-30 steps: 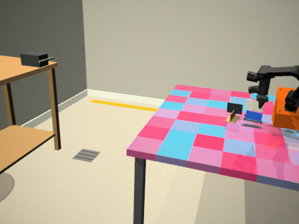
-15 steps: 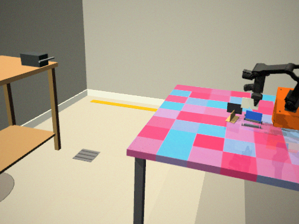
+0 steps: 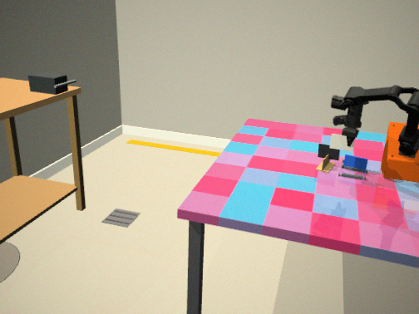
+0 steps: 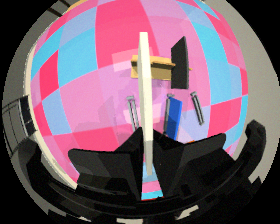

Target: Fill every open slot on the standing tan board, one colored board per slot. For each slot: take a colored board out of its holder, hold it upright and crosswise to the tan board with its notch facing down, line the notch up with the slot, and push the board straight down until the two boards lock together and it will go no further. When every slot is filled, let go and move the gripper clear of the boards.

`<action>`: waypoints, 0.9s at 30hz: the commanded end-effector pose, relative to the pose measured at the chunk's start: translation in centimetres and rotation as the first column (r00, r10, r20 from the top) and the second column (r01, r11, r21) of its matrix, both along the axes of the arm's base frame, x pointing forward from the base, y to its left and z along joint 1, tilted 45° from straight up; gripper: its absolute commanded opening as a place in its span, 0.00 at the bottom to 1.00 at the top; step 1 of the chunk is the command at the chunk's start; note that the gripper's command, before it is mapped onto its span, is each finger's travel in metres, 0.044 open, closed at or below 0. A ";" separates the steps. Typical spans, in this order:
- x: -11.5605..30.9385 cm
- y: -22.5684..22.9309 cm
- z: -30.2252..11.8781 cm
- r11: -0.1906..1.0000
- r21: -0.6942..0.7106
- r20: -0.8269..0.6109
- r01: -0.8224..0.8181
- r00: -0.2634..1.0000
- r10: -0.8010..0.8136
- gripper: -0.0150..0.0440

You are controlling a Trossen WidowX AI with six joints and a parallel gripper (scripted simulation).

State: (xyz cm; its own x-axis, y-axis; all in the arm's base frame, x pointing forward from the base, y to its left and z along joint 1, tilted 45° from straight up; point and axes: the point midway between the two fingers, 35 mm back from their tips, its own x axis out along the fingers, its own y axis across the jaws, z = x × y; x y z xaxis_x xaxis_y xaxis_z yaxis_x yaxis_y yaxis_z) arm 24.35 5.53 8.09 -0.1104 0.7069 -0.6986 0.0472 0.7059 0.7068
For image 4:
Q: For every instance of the tan flat board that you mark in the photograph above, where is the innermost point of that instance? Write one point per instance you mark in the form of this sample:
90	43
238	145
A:
160	67

